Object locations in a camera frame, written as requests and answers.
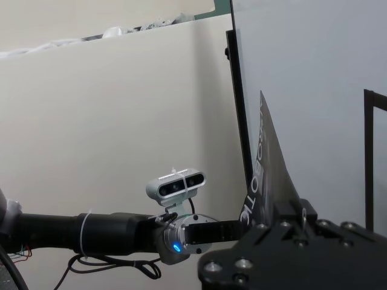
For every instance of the black robot poster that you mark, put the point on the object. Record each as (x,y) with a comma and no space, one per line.
(272,181)

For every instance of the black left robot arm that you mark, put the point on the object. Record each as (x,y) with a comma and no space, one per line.
(106,232)

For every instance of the crumpled white sheet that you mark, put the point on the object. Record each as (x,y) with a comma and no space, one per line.
(113,31)

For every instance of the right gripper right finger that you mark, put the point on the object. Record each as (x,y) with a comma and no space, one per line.
(310,213)

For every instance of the white partition board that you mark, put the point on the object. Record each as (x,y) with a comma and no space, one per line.
(90,121)

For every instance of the white zip tie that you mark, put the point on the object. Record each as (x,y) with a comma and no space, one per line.
(84,235)

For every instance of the silver camera mount bracket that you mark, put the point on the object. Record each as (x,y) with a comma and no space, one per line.
(175,210)

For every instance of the short black tape strip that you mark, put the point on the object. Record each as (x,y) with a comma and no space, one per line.
(369,166)

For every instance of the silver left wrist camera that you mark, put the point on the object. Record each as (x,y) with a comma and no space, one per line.
(175,185)

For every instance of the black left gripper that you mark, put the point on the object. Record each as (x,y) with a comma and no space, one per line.
(211,232)

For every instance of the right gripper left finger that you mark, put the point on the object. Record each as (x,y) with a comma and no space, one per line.
(287,213)

